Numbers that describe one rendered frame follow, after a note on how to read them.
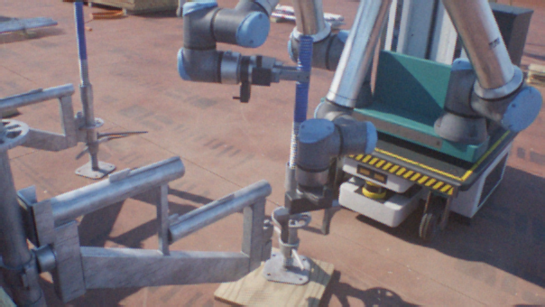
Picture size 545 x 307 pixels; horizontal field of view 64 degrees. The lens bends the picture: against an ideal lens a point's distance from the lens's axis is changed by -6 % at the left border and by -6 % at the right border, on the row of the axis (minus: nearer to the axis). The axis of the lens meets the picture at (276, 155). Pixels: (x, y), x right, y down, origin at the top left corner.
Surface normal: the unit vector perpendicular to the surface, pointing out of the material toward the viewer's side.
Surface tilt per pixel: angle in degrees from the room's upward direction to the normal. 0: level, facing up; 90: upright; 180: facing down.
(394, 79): 90
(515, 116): 94
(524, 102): 94
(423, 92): 90
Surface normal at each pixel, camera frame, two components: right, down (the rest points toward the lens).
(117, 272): 0.76, 0.32
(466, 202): -0.64, 0.29
